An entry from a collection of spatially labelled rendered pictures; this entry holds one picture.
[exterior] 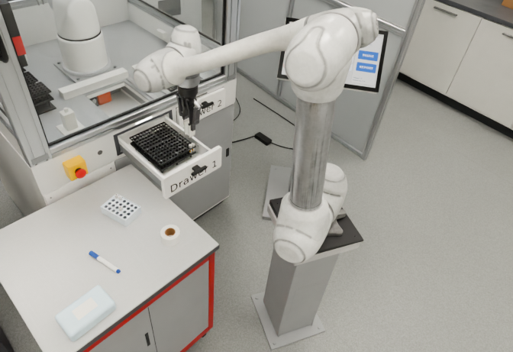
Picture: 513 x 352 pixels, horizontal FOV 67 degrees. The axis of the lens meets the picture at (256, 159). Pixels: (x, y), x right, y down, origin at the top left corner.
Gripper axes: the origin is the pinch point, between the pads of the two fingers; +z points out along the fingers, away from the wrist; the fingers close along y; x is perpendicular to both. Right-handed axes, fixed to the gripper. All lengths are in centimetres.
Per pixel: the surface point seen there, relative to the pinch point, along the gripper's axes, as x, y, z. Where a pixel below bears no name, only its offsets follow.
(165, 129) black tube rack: 0.8, 16.2, 9.8
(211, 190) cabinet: -33, 24, 77
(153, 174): 19.1, -1.3, 12.7
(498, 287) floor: -122, -130, 101
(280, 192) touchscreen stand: -79, 6, 96
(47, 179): 50, 23, 14
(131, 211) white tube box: 32.3, -4.6, 21.4
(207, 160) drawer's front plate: -0.1, -10.7, 10.3
